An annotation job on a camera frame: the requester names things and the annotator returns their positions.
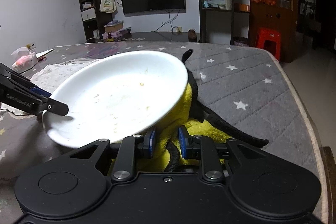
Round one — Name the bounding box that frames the yellow black cleaning cloth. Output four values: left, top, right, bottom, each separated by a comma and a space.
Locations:
107, 49, 270, 177

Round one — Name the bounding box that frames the red plastic stool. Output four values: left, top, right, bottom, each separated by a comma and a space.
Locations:
256, 27, 281, 61

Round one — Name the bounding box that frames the cardboard box on desk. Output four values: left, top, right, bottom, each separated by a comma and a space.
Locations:
104, 20, 123, 34

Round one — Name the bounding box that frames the white ceramic bowl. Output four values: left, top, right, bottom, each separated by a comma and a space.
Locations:
42, 51, 188, 148

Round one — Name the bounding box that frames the clear plastic bag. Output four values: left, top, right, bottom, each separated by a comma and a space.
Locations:
11, 47, 38, 73

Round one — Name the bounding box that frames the dark low desk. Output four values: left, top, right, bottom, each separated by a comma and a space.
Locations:
85, 32, 201, 43

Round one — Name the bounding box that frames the white cloth on mattress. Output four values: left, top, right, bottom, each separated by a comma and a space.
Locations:
1, 59, 94, 115

